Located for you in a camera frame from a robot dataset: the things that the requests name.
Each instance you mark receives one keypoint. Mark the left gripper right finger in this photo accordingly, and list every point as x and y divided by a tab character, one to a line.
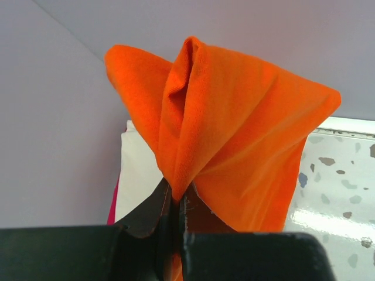
212	250

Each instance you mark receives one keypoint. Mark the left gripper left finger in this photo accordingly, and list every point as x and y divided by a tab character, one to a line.
137	247

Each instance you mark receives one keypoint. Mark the orange t shirt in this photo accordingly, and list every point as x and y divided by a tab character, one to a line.
233	125

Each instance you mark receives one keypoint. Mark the folded magenta t shirt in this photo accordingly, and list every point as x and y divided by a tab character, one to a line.
111	215

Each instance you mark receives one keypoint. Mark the folded cream t shirt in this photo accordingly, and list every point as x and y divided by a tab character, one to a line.
139	173

